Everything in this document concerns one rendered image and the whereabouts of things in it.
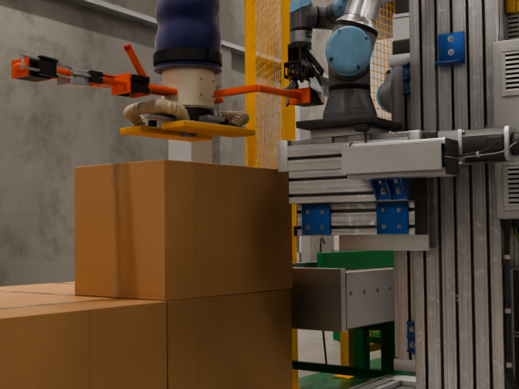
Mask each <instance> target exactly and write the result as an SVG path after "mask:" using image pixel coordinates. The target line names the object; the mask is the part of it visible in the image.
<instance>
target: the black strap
mask: <svg viewBox="0 0 519 389"><path fill-rule="evenodd" d="M177 60H198V61H206V62H211V63H216V64H219V65H220V66H221V67H222V54H221V53H220V52H219V51H215V50H213V49H204V48H195V47H178V48H170V49H162V50H158V51H157V52H155V53H154V54H153V66H154V68H155V67H156V65H157V64H159V63H163V62H168V61H177Z"/></svg>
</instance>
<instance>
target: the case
mask: <svg viewBox="0 0 519 389"><path fill-rule="evenodd" d="M292 288H293V254H292V204H289V203H288V174H287V173H280V172H278V169H275V168H265V167H247V166H239V165H229V164H211V163H202V162H193V161H175V160H165V159H163V160H154V161H137V162H128V163H119V164H102V165H94V166H84V167H75V295H76V296H96V297H109V298H121V299H145V300H157V301H169V300H177V299H193V298H201V297H209V296H224V295H232V294H241V293H256V292H264V291H272V290H280V289H292Z"/></svg>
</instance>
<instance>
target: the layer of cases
mask: <svg viewBox="0 0 519 389"><path fill-rule="evenodd" d="M0 389H293V378H292V311H291V289H280V290H272V291H264V292H256V293H241V294H232V295H224V296H209V297H201V298H193V299H177V300H169V301H157V300H145V299H121V298H109V297H96V296H76V295H75V282H58V283H46V284H34V285H22V286H0Z"/></svg>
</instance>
